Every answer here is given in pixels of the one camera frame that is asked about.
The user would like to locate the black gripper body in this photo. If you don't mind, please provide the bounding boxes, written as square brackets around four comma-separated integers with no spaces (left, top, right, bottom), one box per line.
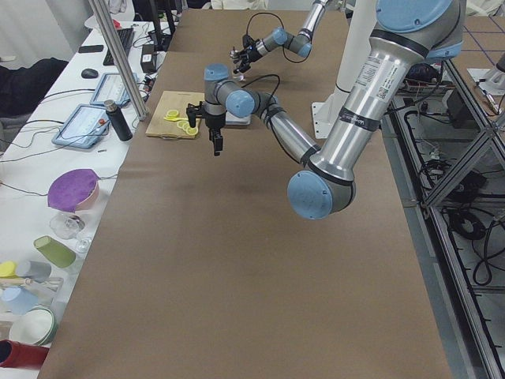
[205,113,226,138]
[242,43,264,63]

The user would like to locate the wooden cutting board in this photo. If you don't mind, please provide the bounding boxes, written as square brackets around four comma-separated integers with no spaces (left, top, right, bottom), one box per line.
[145,91,204,139]

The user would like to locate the green plastic cup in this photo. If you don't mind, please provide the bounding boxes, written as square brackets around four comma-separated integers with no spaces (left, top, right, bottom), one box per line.
[33,235,77,268]

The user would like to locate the yellow plastic cup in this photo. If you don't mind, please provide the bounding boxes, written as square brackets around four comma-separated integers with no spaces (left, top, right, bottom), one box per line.
[0,261,17,279]

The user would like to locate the light blue plastic cup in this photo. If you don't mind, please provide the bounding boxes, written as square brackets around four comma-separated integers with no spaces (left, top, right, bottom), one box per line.
[1,287,39,315]

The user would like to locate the yellow plastic knife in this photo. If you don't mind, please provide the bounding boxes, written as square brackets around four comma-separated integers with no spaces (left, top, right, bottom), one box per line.
[163,116,189,122]

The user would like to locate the near teach pendant tablet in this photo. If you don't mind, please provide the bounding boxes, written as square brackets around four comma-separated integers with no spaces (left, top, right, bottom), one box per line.
[51,104,110,150]

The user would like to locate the black smartphone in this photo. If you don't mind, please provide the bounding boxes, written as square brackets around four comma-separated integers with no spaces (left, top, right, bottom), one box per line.
[78,44,104,54]

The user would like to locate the lemon slice near board end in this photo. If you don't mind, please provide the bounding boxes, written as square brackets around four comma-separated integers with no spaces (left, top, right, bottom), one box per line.
[185,127,198,136]

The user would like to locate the teach pendant tablet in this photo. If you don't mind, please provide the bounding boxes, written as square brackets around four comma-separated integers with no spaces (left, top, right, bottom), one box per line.
[51,104,110,150]
[89,73,129,107]

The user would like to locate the aluminium frame post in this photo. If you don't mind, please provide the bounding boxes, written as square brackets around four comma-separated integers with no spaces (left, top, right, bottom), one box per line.
[88,0,148,121]

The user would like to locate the red cup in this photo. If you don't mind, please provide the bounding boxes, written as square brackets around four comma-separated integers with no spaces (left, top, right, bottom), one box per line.
[1,340,50,370]

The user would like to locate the black power adapter box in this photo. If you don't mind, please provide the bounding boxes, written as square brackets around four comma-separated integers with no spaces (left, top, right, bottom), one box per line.
[140,43,157,73]

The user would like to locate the far teach pendant tablet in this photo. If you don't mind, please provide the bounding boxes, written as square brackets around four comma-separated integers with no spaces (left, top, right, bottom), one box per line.
[89,73,129,107]

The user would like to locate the black thermos bottle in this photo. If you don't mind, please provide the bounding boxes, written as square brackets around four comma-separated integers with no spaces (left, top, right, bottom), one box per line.
[103,99,133,141]

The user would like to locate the black keyboard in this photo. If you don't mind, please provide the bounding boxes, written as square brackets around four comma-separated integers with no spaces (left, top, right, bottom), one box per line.
[103,28,134,66]

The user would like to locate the grey plastic cup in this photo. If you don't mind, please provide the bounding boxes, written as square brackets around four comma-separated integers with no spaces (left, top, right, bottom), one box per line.
[15,260,52,283]

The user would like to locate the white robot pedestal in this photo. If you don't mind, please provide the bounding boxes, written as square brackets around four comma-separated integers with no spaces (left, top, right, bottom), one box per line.
[312,0,376,139]

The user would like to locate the black camera cable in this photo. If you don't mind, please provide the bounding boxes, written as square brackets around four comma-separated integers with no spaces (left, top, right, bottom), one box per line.
[240,73,282,103]
[246,12,312,64]

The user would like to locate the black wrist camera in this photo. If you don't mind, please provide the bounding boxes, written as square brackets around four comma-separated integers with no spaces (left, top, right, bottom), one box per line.
[242,34,256,49]
[186,101,206,128]

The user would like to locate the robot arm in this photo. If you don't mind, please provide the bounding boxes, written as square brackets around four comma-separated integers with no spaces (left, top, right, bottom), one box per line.
[230,1,332,75]
[189,1,466,220]

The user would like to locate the silver kitchen scale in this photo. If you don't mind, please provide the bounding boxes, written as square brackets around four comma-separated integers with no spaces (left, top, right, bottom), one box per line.
[226,112,251,126]

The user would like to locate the white green bowl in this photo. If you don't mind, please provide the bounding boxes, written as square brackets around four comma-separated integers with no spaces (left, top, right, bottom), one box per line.
[9,307,57,346]

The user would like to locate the black computer mouse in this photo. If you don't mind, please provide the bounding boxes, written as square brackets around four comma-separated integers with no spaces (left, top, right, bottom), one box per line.
[80,68,99,79]

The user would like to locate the clear wine glass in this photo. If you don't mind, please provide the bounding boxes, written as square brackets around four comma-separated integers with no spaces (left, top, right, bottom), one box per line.
[49,212,92,254]

